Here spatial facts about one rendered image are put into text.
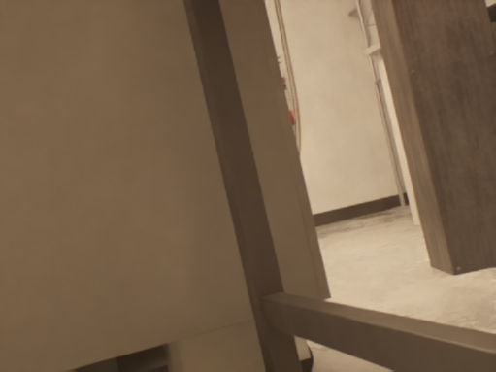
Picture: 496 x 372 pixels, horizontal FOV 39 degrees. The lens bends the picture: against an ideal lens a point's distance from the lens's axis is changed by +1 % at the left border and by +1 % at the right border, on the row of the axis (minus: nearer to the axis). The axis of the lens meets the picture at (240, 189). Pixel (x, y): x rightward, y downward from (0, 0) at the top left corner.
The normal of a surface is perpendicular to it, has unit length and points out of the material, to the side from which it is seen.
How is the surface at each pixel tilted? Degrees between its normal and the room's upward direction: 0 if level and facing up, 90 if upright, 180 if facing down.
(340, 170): 90
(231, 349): 90
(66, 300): 90
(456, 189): 90
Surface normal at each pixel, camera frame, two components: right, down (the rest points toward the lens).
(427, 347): -0.94, 0.21
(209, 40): 0.27, -0.08
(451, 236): -0.02, -0.01
